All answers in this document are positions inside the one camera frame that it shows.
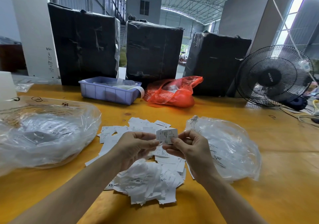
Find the person's right hand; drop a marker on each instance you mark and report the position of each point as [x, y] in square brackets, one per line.
[197, 154]

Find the blue plastic bin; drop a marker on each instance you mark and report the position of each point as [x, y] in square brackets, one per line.
[105, 91]

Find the grey cabin with window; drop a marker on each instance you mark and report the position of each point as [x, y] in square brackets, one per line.
[143, 8]

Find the black table fan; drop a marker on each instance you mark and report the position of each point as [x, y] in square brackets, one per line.
[273, 76]

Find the brown wooden cabinet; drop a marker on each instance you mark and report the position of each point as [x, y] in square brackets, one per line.
[12, 57]

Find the white paper label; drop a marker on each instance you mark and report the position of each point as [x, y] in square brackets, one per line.
[166, 135]

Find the clear plastic bag black print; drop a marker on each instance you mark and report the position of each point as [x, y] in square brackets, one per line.
[232, 149]

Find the person's left hand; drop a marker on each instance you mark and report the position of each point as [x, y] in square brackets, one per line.
[133, 146]

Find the red plastic bag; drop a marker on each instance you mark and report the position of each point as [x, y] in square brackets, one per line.
[173, 92]

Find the white pillar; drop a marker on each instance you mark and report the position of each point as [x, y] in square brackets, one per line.
[34, 29]

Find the large clear bag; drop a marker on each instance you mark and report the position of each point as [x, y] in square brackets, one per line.
[47, 134]

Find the pile of white labels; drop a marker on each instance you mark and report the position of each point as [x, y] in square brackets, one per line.
[144, 179]

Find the white foam box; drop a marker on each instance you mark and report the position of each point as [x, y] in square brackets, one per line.
[7, 87]

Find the person's right forearm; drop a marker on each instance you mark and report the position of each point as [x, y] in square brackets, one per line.
[234, 204]

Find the person's left forearm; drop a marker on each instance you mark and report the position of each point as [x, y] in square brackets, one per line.
[67, 196]

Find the large black wrapped bale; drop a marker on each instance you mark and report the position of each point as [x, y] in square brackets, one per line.
[154, 52]
[83, 44]
[217, 64]

